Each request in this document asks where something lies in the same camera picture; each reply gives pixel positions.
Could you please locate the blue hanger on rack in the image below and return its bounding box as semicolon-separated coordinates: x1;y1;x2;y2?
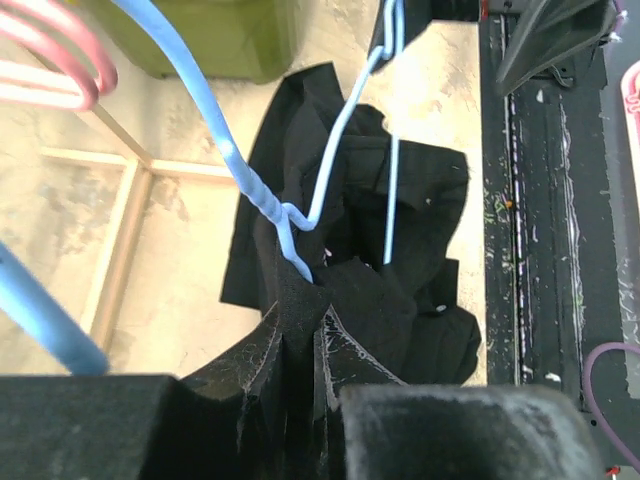
1;246;109;375

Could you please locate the light blue wire hanger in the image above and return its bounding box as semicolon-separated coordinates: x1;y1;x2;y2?
110;0;407;284

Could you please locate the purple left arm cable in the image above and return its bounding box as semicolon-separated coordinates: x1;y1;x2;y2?
582;342;640;471

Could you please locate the olive green laundry basket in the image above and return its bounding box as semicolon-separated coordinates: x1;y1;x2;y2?
80;0;304;84

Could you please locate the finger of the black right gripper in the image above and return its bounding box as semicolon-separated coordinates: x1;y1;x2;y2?
496;0;616;96

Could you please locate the black button shirt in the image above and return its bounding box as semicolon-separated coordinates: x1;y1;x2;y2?
219;0;483;386

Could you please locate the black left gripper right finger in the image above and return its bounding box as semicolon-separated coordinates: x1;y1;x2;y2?
314;309;605;479

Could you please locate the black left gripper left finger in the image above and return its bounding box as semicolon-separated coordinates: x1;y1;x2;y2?
1;309;284;479

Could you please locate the wooden clothes rack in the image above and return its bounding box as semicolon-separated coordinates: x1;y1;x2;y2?
29;49;241;351

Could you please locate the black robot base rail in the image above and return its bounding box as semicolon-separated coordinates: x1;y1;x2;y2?
479;1;620;408

